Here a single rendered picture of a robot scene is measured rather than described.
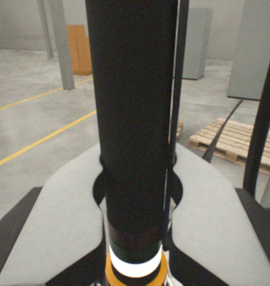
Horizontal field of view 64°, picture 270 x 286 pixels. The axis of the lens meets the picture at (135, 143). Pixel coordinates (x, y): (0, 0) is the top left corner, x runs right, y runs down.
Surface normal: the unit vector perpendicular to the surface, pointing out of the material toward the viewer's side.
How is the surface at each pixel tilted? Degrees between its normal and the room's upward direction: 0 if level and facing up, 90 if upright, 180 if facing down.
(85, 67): 90
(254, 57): 90
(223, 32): 90
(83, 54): 90
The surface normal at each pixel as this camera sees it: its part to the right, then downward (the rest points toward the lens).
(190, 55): -0.44, 0.44
